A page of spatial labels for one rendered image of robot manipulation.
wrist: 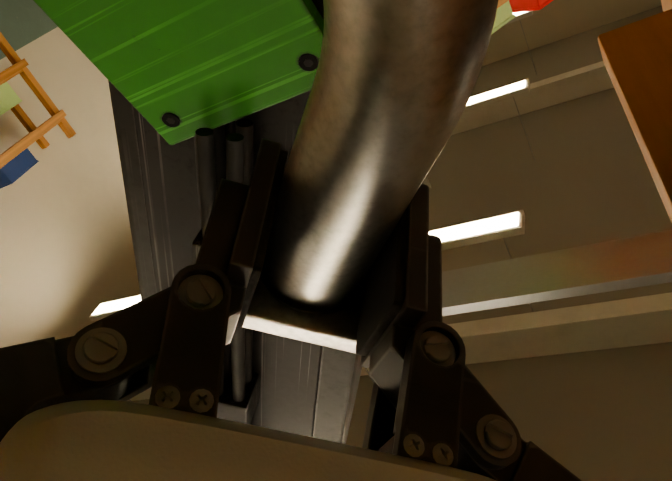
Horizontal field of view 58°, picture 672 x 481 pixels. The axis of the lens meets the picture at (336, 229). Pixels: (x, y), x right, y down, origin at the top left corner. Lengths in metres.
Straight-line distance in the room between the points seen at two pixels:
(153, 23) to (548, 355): 4.52
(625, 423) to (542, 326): 0.80
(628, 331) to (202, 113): 4.31
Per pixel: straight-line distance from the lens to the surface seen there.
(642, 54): 0.78
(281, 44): 0.30
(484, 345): 4.70
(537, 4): 3.68
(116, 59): 0.33
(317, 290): 0.15
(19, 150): 6.50
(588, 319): 4.48
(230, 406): 0.47
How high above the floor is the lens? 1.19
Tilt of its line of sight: 28 degrees up
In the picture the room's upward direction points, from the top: 151 degrees clockwise
